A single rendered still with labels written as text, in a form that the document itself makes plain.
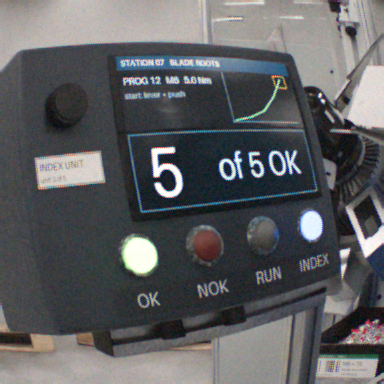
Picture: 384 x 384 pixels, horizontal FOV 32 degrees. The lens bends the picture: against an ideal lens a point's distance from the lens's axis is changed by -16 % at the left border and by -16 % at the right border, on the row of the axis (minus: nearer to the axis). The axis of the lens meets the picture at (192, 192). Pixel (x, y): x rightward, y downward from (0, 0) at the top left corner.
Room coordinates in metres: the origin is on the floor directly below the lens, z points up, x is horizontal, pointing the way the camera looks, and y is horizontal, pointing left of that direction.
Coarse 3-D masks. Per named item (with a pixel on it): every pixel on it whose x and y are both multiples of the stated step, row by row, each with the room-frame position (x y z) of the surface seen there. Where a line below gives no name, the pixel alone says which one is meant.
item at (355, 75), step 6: (378, 42) 1.26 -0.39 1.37; (372, 48) 1.27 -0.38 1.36; (366, 54) 1.28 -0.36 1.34; (360, 60) 1.32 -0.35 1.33; (366, 60) 1.34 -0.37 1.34; (360, 66) 1.31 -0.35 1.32; (366, 66) 1.40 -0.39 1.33; (354, 72) 1.29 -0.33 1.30; (360, 72) 1.36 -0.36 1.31; (348, 78) 1.30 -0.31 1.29; (354, 78) 1.34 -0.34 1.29; (360, 78) 1.40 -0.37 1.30; (354, 84) 1.37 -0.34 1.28
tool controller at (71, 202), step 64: (64, 64) 0.45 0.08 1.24; (128, 64) 0.48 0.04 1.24; (192, 64) 0.51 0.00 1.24; (256, 64) 0.55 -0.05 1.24; (0, 128) 0.45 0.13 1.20; (64, 128) 0.44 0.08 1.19; (128, 128) 0.46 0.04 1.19; (192, 128) 0.49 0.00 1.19; (256, 128) 0.53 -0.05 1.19; (0, 192) 0.45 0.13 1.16; (64, 192) 0.42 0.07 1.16; (128, 192) 0.45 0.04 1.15; (256, 192) 0.51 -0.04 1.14; (320, 192) 0.55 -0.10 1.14; (0, 256) 0.46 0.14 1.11; (64, 256) 0.41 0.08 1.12; (256, 256) 0.50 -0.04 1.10; (320, 256) 0.53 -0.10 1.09; (64, 320) 0.40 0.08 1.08; (128, 320) 0.42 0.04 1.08
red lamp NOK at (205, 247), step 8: (192, 232) 0.47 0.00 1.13; (200, 232) 0.47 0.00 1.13; (208, 232) 0.47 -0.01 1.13; (216, 232) 0.48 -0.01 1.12; (192, 240) 0.47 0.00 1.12; (200, 240) 0.46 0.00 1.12; (208, 240) 0.47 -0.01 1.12; (216, 240) 0.47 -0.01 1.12; (192, 248) 0.46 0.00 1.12; (200, 248) 0.46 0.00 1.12; (208, 248) 0.46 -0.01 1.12; (216, 248) 0.47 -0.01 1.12; (192, 256) 0.46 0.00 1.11; (200, 256) 0.46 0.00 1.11; (208, 256) 0.46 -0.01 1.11; (216, 256) 0.47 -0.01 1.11; (200, 264) 0.46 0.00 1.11; (208, 264) 0.47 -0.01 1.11
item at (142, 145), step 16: (128, 144) 0.46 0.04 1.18; (144, 144) 0.47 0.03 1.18; (160, 144) 0.47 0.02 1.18; (176, 144) 0.48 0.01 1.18; (192, 144) 0.49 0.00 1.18; (144, 160) 0.46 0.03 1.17; (160, 160) 0.47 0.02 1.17; (176, 160) 0.48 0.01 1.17; (192, 160) 0.48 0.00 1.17; (144, 176) 0.46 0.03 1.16; (160, 176) 0.47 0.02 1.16; (176, 176) 0.47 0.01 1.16; (192, 176) 0.48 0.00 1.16; (144, 192) 0.46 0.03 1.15; (160, 192) 0.46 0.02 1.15; (176, 192) 0.47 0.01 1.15; (192, 192) 0.48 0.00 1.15; (144, 208) 0.45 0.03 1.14; (160, 208) 0.46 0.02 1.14; (176, 208) 0.47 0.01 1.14
